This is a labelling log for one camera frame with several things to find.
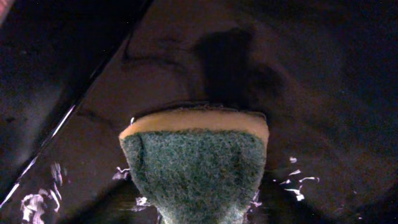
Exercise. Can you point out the green yellow sponge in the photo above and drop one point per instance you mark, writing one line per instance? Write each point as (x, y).
(198, 165)

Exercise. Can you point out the black plastic tray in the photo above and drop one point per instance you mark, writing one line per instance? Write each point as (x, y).
(75, 74)

